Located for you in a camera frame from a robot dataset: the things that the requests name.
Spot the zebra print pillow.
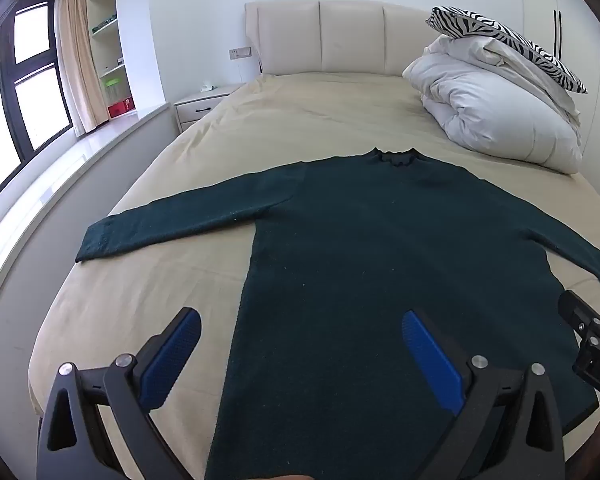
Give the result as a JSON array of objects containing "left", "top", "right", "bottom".
[{"left": 426, "top": 6, "right": 588, "bottom": 95}]

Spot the white nightstand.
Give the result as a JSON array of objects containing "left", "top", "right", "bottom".
[{"left": 173, "top": 84, "right": 241, "bottom": 133}]

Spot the white wardrobe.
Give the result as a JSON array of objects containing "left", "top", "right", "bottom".
[{"left": 519, "top": 0, "right": 600, "bottom": 171}]

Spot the beige curtain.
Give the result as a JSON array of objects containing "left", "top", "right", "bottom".
[{"left": 55, "top": 0, "right": 108, "bottom": 133}]

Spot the black framed window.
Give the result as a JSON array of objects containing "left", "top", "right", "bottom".
[{"left": 0, "top": 0, "right": 76, "bottom": 206}]

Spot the dark green sweater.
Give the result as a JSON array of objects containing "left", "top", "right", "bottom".
[{"left": 75, "top": 146, "right": 600, "bottom": 480}]

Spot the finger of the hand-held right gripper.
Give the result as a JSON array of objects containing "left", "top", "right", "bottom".
[{"left": 557, "top": 290, "right": 600, "bottom": 346}]

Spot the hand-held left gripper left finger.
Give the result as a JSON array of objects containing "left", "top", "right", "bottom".
[{"left": 36, "top": 306, "right": 203, "bottom": 480}]

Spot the cream padded headboard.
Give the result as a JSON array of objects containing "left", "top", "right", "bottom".
[{"left": 244, "top": 0, "right": 443, "bottom": 78}]

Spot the white folded duvet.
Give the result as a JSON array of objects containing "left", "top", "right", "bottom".
[{"left": 402, "top": 35, "right": 583, "bottom": 175}]

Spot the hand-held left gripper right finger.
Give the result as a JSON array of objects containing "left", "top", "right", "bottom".
[{"left": 401, "top": 309, "right": 566, "bottom": 480}]

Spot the white wall shelf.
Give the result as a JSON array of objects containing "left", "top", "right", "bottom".
[{"left": 85, "top": 0, "right": 138, "bottom": 126}]

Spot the green lidded container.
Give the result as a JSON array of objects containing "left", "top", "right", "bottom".
[{"left": 101, "top": 77, "right": 128, "bottom": 106}]

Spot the white window ledge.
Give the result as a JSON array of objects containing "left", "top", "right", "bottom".
[{"left": 0, "top": 101, "right": 178, "bottom": 311}]

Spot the bed with beige sheet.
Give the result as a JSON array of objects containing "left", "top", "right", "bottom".
[{"left": 27, "top": 71, "right": 600, "bottom": 480}]

